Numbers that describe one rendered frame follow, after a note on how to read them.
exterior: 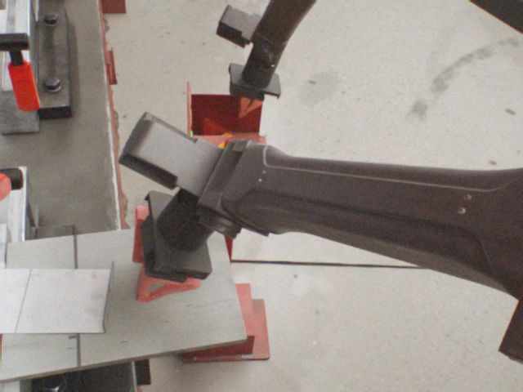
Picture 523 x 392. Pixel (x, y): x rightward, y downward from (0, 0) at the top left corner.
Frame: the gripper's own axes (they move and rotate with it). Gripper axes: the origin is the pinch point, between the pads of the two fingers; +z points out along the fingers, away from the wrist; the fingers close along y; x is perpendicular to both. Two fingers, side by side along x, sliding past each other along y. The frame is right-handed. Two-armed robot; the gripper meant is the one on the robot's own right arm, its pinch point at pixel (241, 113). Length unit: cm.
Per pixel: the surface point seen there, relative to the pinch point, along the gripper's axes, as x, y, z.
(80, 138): 15.6, 30.2, 0.1
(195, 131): -4.6, 6.4, 11.6
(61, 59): -2.5, 35.4, -1.5
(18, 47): 41, 38, -36
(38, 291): 55, 32, -13
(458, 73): -120, -127, 51
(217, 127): -3.3, 2.5, 8.0
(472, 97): -103, -129, 50
